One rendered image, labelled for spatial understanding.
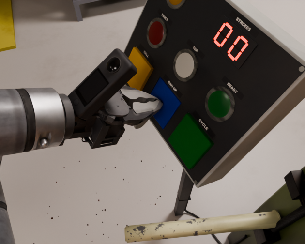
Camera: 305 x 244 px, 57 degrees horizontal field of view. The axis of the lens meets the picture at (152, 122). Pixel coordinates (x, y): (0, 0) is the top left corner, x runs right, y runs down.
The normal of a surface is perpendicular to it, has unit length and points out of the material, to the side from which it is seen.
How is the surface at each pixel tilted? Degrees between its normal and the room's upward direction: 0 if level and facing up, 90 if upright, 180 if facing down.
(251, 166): 0
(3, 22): 0
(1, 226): 65
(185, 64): 59
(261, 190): 0
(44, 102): 32
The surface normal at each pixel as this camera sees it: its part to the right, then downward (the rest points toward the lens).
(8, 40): 0.00, -0.54
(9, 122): 0.66, 0.00
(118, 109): 0.43, -0.68
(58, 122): 0.66, 0.22
